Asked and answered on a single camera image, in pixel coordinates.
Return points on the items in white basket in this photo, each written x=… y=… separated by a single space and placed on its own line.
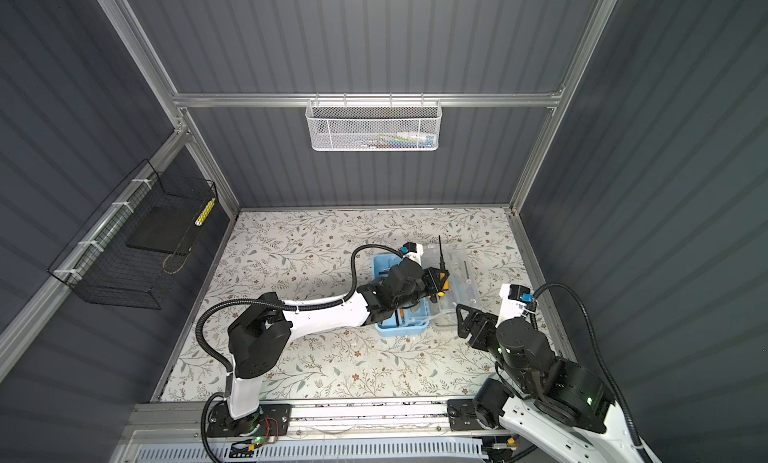
x=407 y=139

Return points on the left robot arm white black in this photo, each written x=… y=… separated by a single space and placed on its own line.
x=258 y=337

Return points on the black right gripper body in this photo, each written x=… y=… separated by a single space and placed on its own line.
x=483 y=334

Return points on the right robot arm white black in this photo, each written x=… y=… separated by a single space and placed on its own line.
x=556 y=404

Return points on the clear handled precision screwdriver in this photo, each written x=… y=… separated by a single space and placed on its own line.
x=467 y=279

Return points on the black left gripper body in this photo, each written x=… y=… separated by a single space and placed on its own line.
x=426 y=284

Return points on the light blue plastic tool box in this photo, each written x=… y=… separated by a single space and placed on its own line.
x=410 y=321

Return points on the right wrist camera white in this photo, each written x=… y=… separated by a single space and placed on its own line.
x=516 y=301

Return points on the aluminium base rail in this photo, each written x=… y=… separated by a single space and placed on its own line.
x=441 y=416

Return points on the orange handled screwdriver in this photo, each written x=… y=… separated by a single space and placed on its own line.
x=443 y=273

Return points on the black pad in basket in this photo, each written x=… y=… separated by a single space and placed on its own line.
x=165 y=230

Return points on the black wire mesh basket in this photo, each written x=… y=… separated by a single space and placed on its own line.
x=140 y=253

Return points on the clear tool box lid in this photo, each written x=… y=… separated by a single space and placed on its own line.
x=443 y=312

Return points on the yellow green tube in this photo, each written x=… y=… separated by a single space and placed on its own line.
x=205 y=212

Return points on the white wire mesh basket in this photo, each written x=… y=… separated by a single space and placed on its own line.
x=336 y=128

